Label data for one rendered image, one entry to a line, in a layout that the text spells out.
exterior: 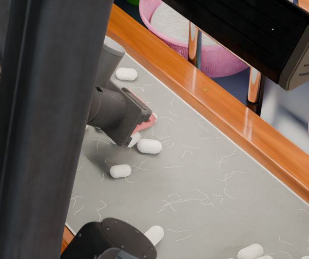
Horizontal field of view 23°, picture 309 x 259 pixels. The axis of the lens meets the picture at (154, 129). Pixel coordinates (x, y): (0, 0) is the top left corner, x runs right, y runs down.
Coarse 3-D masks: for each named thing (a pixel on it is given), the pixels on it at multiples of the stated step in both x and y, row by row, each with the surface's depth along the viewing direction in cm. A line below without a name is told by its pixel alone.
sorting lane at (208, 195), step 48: (144, 96) 125; (96, 144) 117; (192, 144) 117; (96, 192) 110; (144, 192) 110; (192, 192) 110; (240, 192) 110; (288, 192) 110; (192, 240) 103; (240, 240) 103; (288, 240) 103
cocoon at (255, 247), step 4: (252, 244) 101; (256, 244) 100; (244, 248) 100; (248, 248) 100; (252, 248) 99; (256, 248) 99; (260, 248) 100; (240, 252) 99; (244, 252) 99; (248, 252) 99; (252, 252) 99; (256, 252) 99; (260, 252) 99; (240, 256) 99; (244, 256) 99; (248, 256) 99; (252, 256) 99; (256, 256) 99; (260, 256) 100
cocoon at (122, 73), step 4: (120, 68) 128; (124, 68) 128; (128, 68) 128; (116, 72) 128; (120, 72) 127; (124, 72) 127; (128, 72) 127; (132, 72) 127; (136, 72) 128; (120, 76) 127; (124, 76) 127; (128, 76) 127; (132, 76) 127; (136, 76) 128
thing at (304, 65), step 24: (168, 0) 91; (192, 0) 87; (216, 0) 85; (240, 0) 83; (264, 0) 81; (216, 24) 85; (240, 24) 83; (264, 24) 81; (288, 24) 79; (240, 48) 83; (264, 48) 81; (288, 48) 79; (264, 72) 81; (288, 72) 78
